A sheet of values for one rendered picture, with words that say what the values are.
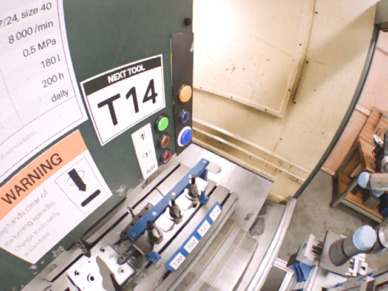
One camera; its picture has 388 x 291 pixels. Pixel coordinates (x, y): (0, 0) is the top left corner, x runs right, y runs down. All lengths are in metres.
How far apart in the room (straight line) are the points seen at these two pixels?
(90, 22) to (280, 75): 0.85
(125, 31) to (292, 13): 0.80
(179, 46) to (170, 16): 0.04
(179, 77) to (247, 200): 1.09
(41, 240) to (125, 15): 0.25
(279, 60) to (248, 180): 0.83
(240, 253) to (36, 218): 1.07
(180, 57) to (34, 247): 0.30
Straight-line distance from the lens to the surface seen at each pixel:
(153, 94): 0.21
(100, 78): 0.16
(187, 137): 0.29
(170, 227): 0.61
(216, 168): 0.76
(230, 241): 1.13
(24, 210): 0.20
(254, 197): 1.24
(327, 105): 0.94
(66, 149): 0.17
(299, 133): 1.02
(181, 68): 0.23
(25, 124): 0.15
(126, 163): 0.22
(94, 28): 0.16
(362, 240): 0.89
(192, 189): 0.62
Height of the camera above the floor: 1.79
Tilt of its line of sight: 42 degrees down
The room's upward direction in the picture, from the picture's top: 2 degrees clockwise
